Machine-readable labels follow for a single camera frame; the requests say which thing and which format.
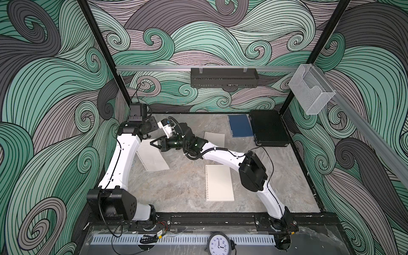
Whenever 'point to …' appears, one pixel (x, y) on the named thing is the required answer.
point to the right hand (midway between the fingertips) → (148, 146)
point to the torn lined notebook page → (151, 156)
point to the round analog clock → (219, 244)
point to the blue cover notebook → (239, 126)
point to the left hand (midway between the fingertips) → (150, 121)
